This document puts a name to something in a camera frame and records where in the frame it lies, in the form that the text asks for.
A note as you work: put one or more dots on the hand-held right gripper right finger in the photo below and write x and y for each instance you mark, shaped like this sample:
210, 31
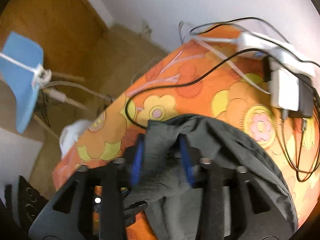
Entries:
186, 162

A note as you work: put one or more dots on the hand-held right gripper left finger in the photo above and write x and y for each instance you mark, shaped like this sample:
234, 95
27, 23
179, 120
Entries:
137, 165

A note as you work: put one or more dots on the dark green pants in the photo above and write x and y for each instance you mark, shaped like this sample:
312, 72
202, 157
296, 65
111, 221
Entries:
225, 140

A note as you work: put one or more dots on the white rounded object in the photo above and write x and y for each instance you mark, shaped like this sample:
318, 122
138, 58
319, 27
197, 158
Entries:
72, 135

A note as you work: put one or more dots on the orange floral bedsheet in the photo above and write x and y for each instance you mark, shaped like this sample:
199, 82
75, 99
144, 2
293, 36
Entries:
175, 85

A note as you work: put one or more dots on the black object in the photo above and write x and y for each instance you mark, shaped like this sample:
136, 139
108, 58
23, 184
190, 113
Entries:
27, 200

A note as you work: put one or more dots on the white power adapter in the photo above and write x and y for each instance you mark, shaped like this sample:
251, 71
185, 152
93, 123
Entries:
285, 90

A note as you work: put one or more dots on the white charger plug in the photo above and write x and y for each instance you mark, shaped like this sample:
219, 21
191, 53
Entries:
41, 73

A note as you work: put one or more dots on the black power adapter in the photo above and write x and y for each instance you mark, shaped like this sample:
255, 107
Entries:
306, 97

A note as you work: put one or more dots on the white power strip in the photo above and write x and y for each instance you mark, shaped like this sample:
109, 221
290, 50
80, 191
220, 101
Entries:
252, 41

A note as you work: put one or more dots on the blue chair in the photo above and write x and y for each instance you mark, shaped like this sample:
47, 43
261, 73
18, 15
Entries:
20, 62

